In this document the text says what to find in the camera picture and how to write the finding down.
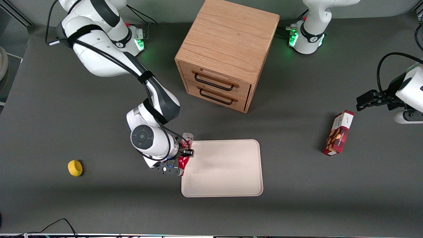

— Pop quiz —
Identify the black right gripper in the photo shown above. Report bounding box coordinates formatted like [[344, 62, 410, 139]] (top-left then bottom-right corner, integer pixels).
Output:
[[167, 133, 195, 162]]

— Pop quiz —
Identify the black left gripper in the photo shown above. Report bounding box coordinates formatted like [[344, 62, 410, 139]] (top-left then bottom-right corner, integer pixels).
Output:
[[356, 71, 415, 112]]

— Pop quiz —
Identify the beige rectangular tray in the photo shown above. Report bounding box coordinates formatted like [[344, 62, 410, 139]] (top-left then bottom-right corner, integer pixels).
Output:
[[181, 139, 264, 198]]

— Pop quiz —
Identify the red snack box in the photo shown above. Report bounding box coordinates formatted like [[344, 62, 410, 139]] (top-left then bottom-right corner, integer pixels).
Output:
[[323, 110, 355, 157]]

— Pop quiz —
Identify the small yellow lemon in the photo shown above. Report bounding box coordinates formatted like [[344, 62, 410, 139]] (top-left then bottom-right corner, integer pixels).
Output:
[[67, 160, 83, 177]]

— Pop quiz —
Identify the wooden two-drawer cabinet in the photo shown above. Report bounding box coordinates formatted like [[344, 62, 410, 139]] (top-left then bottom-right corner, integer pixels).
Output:
[[174, 0, 281, 114]]

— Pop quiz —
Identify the white round background object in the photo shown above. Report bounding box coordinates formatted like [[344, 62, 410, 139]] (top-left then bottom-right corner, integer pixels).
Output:
[[0, 46, 8, 82]]

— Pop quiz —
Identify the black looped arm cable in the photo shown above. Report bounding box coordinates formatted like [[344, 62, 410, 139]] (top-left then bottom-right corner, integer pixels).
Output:
[[377, 52, 423, 95]]

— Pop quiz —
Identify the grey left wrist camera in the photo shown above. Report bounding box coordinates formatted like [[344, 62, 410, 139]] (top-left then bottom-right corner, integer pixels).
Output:
[[394, 110, 423, 124]]

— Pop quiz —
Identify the black wire drawer handle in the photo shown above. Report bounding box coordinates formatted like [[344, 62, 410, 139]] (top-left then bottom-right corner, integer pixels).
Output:
[[194, 73, 235, 92], [199, 87, 235, 106]]

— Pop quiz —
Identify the black thin side cable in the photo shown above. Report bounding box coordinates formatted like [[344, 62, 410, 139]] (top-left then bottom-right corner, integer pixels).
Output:
[[414, 23, 423, 52]]

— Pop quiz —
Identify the black left arm base cable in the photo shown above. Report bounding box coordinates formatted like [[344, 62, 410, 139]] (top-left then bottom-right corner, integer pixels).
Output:
[[277, 9, 308, 37]]

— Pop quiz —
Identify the black arm base cable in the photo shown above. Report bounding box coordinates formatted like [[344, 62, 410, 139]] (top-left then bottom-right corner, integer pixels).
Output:
[[126, 5, 159, 25], [277, 9, 308, 37]]

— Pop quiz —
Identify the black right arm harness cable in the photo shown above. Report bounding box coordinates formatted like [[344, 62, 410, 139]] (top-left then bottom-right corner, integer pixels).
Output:
[[46, 0, 185, 162]]

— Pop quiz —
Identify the black right arm base cable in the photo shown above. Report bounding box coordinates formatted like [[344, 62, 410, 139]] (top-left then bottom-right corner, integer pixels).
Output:
[[126, 5, 159, 25]]

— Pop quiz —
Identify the black table-edge cable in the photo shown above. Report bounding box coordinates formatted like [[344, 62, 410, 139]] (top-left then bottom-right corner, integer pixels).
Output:
[[25, 218, 78, 238]]

